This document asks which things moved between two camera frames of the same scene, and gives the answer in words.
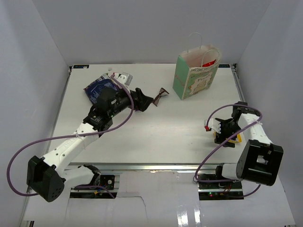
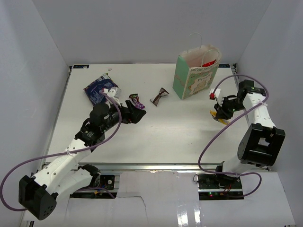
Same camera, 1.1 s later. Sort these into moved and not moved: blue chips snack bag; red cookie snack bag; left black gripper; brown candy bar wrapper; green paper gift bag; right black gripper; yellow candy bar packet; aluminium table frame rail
Moved: yellow candy bar packet; left black gripper; right black gripper
Not moved: brown candy bar wrapper; blue chips snack bag; red cookie snack bag; aluminium table frame rail; green paper gift bag
